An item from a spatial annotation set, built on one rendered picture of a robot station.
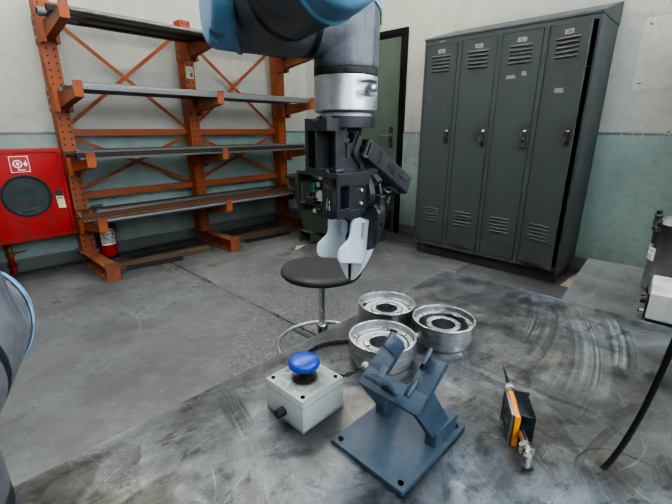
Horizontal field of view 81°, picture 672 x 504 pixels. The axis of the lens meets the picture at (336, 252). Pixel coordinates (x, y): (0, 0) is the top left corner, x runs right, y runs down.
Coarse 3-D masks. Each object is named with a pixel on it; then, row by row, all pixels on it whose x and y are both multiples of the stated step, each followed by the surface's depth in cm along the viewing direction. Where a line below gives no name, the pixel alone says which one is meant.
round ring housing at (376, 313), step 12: (360, 300) 73; (372, 300) 76; (396, 300) 76; (408, 300) 75; (360, 312) 71; (372, 312) 68; (384, 312) 71; (396, 312) 71; (408, 312) 69; (408, 324) 70
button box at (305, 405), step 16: (288, 368) 52; (320, 368) 52; (272, 384) 49; (288, 384) 48; (304, 384) 48; (320, 384) 48; (336, 384) 49; (272, 400) 50; (288, 400) 47; (304, 400) 46; (320, 400) 48; (336, 400) 50; (288, 416) 48; (304, 416) 46; (320, 416) 48; (304, 432) 47
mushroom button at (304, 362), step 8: (304, 352) 50; (312, 352) 50; (288, 360) 49; (296, 360) 48; (304, 360) 48; (312, 360) 48; (296, 368) 47; (304, 368) 47; (312, 368) 48; (304, 376) 49
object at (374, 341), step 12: (360, 324) 64; (372, 324) 66; (384, 324) 66; (396, 324) 65; (372, 336) 63; (384, 336) 63; (408, 336) 63; (360, 348) 57; (372, 348) 59; (408, 348) 57; (360, 360) 58; (408, 360) 58; (396, 372) 58
